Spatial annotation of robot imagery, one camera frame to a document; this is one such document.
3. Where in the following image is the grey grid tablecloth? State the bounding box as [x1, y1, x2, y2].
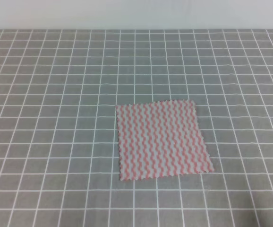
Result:
[0, 29, 273, 227]

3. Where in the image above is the pink white wavy striped towel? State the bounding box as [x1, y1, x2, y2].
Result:
[116, 100, 214, 181]

